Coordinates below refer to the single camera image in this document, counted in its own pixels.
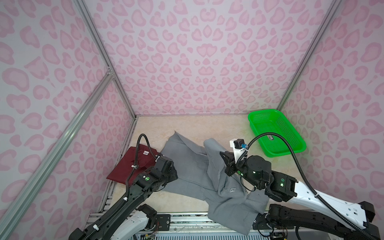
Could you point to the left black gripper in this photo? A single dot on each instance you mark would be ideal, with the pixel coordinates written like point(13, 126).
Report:
point(173, 173)

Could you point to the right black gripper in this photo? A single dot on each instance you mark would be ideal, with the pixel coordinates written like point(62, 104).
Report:
point(229, 158)

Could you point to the grey long sleeve shirt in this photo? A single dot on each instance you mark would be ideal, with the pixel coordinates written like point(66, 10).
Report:
point(201, 175)

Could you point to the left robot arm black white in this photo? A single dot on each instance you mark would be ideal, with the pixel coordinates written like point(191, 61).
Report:
point(143, 186)

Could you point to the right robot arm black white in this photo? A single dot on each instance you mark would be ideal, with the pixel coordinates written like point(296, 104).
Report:
point(297, 206)

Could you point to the green plastic basket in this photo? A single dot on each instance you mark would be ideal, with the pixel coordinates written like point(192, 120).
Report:
point(273, 121)

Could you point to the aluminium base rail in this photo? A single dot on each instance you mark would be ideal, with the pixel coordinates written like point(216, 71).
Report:
point(176, 226)

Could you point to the left aluminium frame diagonal strut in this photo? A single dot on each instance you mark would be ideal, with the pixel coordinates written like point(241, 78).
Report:
point(21, 204)

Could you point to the left rear aluminium frame post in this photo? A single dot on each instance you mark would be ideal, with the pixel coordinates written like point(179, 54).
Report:
point(91, 27)

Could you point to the aluminium frame post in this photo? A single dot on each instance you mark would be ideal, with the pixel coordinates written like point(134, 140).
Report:
point(322, 30)
point(91, 27)

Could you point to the right rear aluminium frame post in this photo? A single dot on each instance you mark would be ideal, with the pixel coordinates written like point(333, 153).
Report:
point(322, 30)

